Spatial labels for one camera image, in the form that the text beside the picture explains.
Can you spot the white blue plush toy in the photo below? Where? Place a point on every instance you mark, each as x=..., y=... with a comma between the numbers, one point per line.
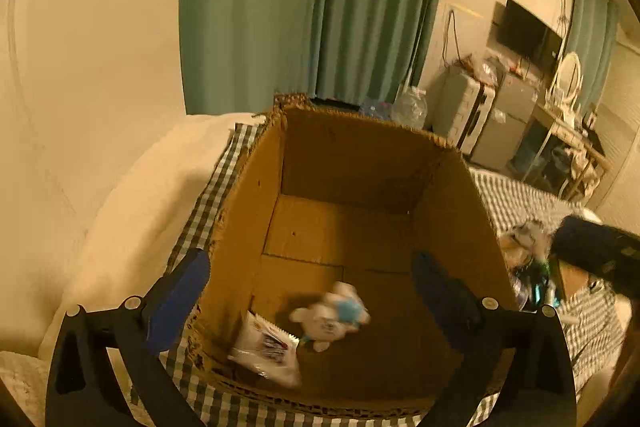
x=338, y=313

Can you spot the white suitcase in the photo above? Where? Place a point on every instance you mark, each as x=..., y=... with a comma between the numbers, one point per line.
x=463, y=109

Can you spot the grey mini fridge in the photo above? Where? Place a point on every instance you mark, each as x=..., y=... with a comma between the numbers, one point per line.
x=505, y=127

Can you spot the small brown cardboard box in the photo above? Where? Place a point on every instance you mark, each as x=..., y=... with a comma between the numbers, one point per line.
x=569, y=279

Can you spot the narrow green curtain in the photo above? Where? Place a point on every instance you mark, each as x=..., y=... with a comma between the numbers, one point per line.
x=592, y=34

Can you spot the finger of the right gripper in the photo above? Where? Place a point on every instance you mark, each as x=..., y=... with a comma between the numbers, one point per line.
x=606, y=252

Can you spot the white dressing table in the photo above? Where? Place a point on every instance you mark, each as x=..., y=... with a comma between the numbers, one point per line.
x=574, y=140

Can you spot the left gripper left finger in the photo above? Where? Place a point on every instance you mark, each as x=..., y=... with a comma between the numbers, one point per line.
x=82, y=387

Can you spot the large green curtain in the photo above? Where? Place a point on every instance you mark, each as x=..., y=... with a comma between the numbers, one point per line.
x=236, y=55

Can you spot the green checkered cloth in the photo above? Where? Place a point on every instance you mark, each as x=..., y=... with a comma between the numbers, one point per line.
x=593, y=342

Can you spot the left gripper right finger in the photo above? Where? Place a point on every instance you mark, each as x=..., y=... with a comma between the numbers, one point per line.
x=539, y=387

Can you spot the black wall television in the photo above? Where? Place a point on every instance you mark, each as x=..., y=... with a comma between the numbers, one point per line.
x=529, y=37

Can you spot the white snack packet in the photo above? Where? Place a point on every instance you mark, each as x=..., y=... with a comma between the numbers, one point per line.
x=267, y=351

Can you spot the white oval vanity mirror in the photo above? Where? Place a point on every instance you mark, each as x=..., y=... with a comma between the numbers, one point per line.
x=567, y=82

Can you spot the clear water jug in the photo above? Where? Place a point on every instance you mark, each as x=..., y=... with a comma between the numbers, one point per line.
x=410, y=108

